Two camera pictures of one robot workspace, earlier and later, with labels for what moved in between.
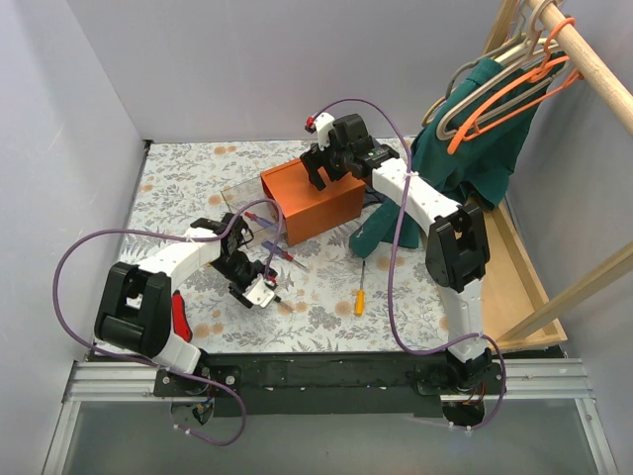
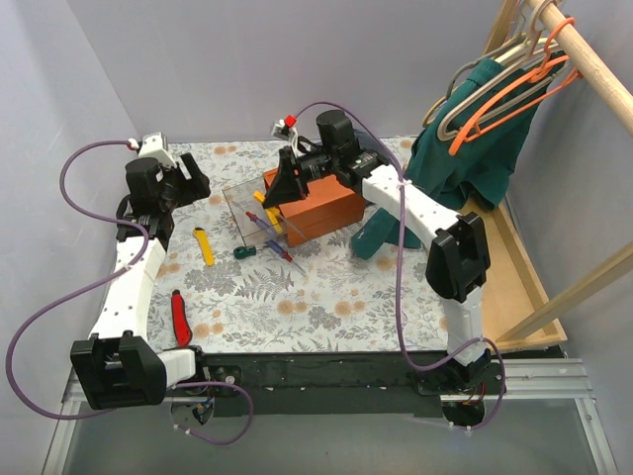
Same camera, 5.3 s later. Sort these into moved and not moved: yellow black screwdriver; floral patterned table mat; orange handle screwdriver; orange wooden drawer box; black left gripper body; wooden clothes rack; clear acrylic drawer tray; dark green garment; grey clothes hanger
Moved: yellow black screwdriver; orange handle screwdriver; black left gripper body
Not moved: floral patterned table mat; orange wooden drawer box; clear acrylic drawer tray; grey clothes hanger; dark green garment; wooden clothes rack
